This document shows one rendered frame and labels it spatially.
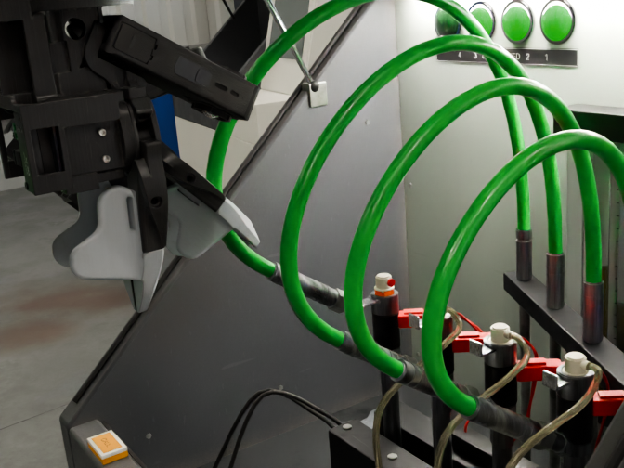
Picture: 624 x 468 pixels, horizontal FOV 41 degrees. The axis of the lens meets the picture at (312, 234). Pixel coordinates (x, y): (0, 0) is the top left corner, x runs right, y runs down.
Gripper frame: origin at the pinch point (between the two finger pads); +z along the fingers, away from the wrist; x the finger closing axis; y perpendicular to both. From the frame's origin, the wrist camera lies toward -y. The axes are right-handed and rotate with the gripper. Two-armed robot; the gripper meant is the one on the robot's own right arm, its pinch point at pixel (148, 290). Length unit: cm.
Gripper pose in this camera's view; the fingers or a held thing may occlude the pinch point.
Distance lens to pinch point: 58.4
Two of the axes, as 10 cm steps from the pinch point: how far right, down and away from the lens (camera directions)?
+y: -8.3, 2.2, -5.1
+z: 0.8, 9.6, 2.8
